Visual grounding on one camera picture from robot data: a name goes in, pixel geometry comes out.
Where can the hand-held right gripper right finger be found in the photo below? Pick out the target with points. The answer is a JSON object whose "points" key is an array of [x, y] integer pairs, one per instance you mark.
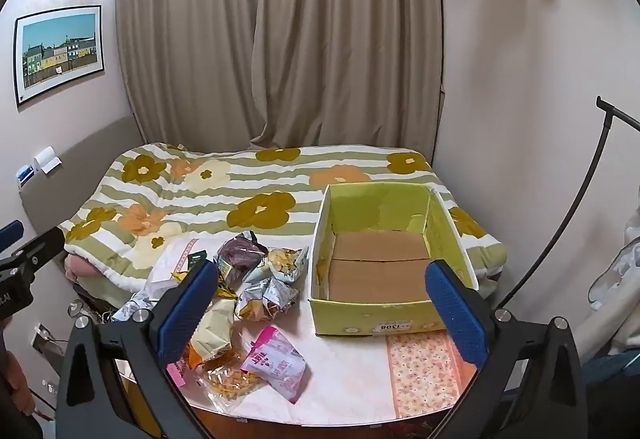
{"points": [[456, 316]]}

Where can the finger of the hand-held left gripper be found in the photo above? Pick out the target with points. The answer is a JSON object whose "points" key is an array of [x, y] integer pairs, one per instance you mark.
{"points": [[37, 249], [10, 233]]}

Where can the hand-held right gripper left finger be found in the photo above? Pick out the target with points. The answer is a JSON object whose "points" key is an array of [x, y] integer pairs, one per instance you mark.
{"points": [[186, 311]]}

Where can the gold snack packet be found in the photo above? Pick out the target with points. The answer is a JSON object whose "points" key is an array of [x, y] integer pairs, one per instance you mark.
{"points": [[225, 292]]}

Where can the purple snack packet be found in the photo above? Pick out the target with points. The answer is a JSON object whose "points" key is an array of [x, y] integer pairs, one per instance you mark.
{"points": [[240, 254]]}

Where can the yellow-green bear snack bag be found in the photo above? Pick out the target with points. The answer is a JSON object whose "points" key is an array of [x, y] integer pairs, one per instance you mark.
{"points": [[380, 264]]}

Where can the clear bag of orange snacks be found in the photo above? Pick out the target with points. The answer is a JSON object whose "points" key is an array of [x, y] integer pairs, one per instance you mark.
{"points": [[230, 380]]}

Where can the person's left hand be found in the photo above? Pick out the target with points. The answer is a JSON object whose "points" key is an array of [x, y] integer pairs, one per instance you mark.
{"points": [[15, 379]]}

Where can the pale yellow chips packet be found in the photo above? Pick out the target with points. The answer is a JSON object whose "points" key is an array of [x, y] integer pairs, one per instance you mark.
{"points": [[212, 330]]}

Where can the pink pillow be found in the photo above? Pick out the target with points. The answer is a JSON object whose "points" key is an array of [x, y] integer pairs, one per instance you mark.
{"points": [[82, 269]]}

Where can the small dark green packet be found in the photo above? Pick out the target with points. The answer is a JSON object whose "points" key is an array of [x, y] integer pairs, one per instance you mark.
{"points": [[196, 260]]}

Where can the silver snack packet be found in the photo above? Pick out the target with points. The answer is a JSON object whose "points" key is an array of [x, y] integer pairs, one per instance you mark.
{"points": [[129, 306]]}

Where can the small blue box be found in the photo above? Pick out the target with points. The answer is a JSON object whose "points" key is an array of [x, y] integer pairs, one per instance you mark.
{"points": [[25, 174]]}

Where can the small pink wrapper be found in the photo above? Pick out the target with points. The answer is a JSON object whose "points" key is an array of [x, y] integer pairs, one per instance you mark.
{"points": [[175, 372]]}

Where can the pink floral cloth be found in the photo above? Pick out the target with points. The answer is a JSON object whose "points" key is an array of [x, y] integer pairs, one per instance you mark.
{"points": [[425, 374]]}

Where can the light blue chips packet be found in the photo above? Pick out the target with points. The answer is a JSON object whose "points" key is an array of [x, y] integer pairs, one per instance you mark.
{"points": [[265, 299], [282, 264]]}

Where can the white paper roll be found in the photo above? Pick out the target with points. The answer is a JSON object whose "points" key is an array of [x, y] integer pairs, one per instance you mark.
{"points": [[47, 159]]}

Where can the pink snack packet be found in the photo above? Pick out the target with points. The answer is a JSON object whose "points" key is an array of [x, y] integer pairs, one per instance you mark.
{"points": [[275, 364]]}

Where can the floral striped blanket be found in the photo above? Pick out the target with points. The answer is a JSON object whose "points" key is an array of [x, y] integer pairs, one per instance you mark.
{"points": [[200, 199]]}

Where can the white tablecloth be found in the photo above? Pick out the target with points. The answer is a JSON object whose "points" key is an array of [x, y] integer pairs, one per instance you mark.
{"points": [[340, 369]]}

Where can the round wooden table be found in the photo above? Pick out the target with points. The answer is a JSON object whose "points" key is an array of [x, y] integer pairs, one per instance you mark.
{"points": [[240, 429]]}

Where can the white plush cloth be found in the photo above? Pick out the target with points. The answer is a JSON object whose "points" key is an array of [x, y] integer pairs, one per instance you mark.
{"points": [[617, 289]]}

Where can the blue cloth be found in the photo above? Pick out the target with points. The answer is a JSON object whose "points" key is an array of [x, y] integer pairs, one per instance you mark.
{"points": [[612, 369]]}

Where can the black curved pole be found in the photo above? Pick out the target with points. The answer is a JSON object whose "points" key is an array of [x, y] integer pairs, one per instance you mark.
{"points": [[575, 200]]}

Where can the beige curtain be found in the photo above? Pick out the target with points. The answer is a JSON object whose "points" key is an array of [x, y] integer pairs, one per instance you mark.
{"points": [[280, 34]]}

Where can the metal bracket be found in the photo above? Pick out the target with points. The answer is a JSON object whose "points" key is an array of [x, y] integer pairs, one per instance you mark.
{"points": [[47, 339]]}

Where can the wall poster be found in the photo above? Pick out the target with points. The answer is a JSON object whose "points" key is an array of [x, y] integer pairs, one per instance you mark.
{"points": [[57, 51]]}

